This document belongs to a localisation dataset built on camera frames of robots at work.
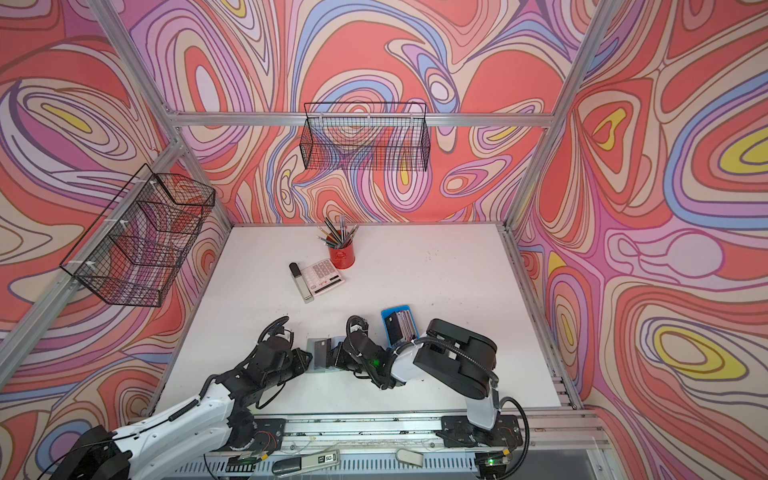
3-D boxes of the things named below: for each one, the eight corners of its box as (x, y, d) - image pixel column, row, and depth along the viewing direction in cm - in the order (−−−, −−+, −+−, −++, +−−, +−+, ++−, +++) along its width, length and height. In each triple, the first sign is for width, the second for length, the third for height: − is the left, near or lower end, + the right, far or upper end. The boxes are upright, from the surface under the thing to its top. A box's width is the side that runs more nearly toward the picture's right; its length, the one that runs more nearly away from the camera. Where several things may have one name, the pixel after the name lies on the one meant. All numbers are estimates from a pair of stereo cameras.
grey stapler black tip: (306, 305, 99) (303, 297, 95) (290, 273, 107) (286, 264, 103) (315, 300, 100) (312, 292, 96) (298, 269, 108) (295, 260, 104)
